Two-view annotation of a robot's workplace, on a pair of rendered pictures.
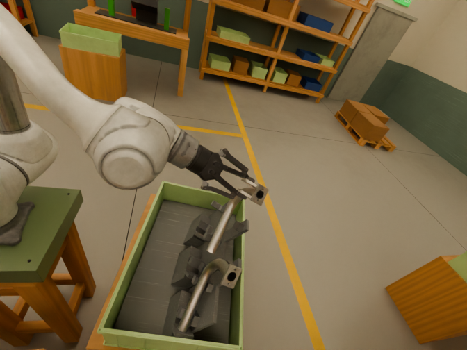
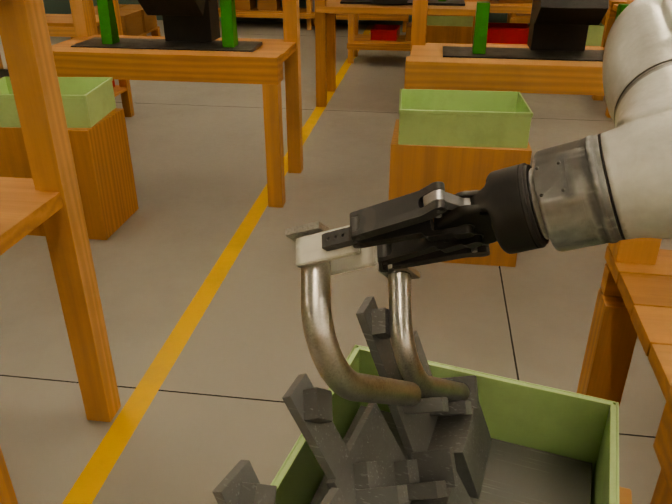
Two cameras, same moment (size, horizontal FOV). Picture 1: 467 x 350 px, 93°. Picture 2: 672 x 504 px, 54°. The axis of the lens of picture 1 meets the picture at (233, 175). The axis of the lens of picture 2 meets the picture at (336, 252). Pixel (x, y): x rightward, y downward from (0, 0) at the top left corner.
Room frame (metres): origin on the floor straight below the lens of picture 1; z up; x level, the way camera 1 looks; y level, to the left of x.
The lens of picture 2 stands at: (1.00, 0.24, 1.61)
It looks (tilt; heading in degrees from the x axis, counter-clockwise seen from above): 27 degrees down; 211
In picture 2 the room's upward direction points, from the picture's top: straight up
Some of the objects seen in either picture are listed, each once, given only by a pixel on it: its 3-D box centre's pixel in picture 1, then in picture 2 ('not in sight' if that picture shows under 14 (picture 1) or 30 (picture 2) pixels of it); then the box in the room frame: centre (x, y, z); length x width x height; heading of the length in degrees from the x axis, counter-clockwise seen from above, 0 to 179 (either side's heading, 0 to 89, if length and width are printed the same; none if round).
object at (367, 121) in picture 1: (367, 123); not in sight; (4.94, -2.33, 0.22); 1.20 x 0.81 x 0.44; 18
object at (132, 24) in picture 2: not in sight; (115, 26); (-5.51, -7.13, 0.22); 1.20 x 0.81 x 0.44; 26
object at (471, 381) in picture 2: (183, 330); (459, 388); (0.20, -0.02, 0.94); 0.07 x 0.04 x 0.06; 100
